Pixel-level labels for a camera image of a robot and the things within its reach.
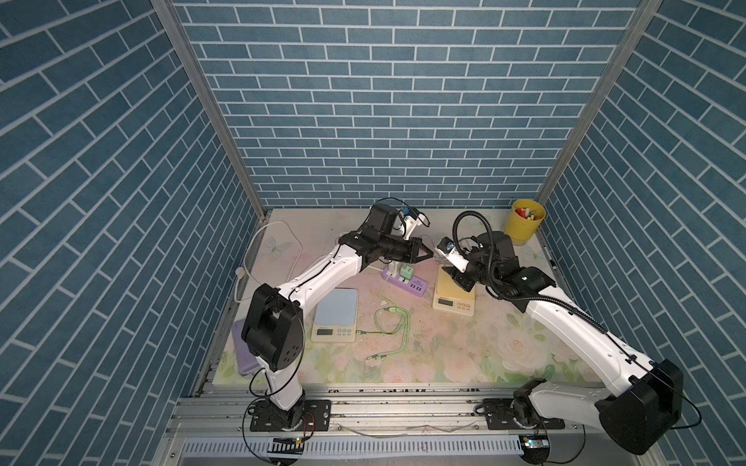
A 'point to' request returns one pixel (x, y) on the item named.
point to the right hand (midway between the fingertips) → (453, 260)
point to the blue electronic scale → (335, 318)
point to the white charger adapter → (394, 268)
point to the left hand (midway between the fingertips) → (439, 257)
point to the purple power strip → (415, 285)
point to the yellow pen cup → (525, 217)
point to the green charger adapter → (406, 272)
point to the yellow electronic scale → (451, 296)
